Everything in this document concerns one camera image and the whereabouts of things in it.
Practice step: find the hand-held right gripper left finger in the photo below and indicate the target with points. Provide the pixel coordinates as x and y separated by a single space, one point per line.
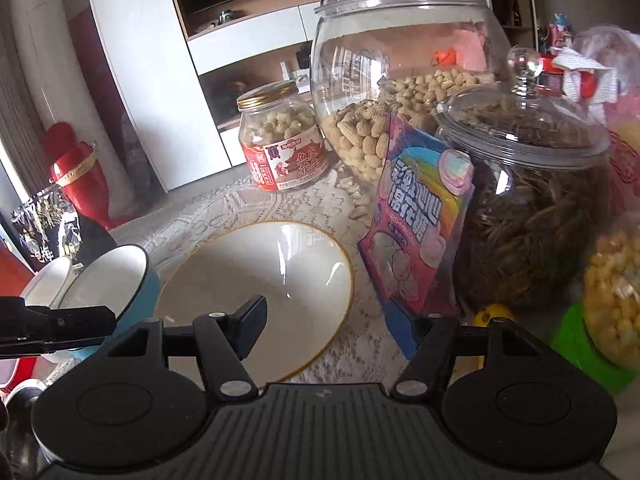
252 312

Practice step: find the large round glass peanut jar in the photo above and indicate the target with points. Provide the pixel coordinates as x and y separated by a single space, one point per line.
395 75

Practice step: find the white and wood TV cabinet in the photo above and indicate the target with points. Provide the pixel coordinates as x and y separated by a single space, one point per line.
240 45

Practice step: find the red trash can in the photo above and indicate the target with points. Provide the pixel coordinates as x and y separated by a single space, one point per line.
82 175

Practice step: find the toy robot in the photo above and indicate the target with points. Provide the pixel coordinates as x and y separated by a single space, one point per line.
559 32

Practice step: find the black snack bag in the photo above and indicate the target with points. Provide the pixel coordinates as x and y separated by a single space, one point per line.
42 225

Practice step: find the white lace tablecloth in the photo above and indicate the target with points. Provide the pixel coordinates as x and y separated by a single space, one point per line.
210 205

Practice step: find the white tower air conditioner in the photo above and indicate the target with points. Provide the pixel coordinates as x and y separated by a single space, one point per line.
65 60

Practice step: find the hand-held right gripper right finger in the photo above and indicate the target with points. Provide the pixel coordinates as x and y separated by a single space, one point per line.
436 332

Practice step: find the pink marshmallow packet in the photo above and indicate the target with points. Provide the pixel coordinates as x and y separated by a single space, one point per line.
420 220

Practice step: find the small peanut jar gold lid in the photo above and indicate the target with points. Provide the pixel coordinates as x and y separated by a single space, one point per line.
282 140

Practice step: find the blue rimmed plate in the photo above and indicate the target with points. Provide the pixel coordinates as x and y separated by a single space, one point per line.
115 280

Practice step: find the white bottom plate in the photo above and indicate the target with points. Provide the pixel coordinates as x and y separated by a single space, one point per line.
260 280

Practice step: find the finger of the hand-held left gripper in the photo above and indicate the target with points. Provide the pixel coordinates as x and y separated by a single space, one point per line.
65 322

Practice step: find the clear bag of candy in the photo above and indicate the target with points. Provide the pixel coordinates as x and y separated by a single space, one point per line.
607 65

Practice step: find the glass jar of dark seeds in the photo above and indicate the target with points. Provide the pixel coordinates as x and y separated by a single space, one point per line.
530 200

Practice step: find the bag of yellow popcorn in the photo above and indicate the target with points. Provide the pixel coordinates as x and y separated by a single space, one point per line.
612 300

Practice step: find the orange pumpkin toy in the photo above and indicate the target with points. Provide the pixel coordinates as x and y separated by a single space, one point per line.
445 56

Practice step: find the white bowl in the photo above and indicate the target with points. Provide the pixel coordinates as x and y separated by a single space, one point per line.
47 282

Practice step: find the yellow toy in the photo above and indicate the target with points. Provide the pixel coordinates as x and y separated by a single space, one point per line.
492 314

